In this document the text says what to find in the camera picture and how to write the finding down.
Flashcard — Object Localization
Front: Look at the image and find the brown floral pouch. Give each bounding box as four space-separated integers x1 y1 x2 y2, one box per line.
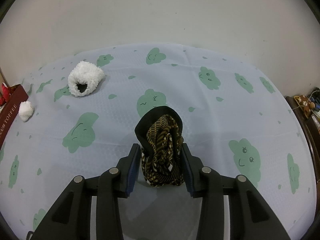
294 95 312 108

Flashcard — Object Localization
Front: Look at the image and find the dark wooden cabinet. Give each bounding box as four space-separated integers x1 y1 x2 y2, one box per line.
285 95 320 180

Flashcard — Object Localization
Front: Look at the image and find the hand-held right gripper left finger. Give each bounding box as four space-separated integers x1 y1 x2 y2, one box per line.
30 143 142 240

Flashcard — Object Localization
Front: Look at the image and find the white fluffy scrunchie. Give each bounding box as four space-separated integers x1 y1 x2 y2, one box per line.
67 60 105 97

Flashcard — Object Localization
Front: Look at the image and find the red plush toy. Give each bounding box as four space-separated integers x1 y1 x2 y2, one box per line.
0 82 12 105

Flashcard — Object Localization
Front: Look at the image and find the small white fluffy ball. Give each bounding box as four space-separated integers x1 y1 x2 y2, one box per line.
19 101 34 122

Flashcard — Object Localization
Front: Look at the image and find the black and gold patterned scarf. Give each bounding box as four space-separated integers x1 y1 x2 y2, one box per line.
134 106 185 187

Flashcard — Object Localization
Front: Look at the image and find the red and gold tin box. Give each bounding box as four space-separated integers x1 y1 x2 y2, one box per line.
0 84 28 150

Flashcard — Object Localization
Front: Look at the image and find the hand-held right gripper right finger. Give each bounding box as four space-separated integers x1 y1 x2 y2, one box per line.
180 142 292 240

